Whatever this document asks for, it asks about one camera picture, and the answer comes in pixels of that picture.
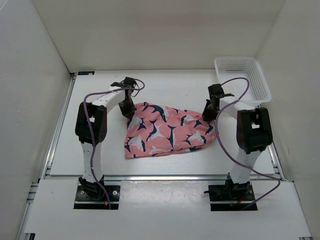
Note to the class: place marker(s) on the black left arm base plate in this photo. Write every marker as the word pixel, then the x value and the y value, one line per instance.
pixel 88 200

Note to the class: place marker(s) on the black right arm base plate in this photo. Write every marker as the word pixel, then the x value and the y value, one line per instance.
pixel 223 201

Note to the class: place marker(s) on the pink shark print shorts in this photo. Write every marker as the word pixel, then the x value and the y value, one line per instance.
pixel 157 130

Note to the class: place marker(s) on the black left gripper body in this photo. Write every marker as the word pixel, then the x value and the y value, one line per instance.
pixel 127 107

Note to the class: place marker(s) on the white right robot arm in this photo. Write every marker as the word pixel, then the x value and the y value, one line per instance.
pixel 253 136

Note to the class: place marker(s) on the aluminium right side rail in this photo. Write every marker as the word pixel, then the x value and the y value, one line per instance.
pixel 276 161

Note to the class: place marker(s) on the aluminium front rail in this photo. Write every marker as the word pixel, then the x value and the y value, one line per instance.
pixel 110 178

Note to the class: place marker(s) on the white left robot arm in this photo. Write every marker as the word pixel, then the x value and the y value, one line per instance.
pixel 91 129

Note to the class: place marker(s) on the white plastic basket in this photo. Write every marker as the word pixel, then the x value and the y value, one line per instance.
pixel 243 75

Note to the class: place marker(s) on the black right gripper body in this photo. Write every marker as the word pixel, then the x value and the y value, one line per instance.
pixel 209 113

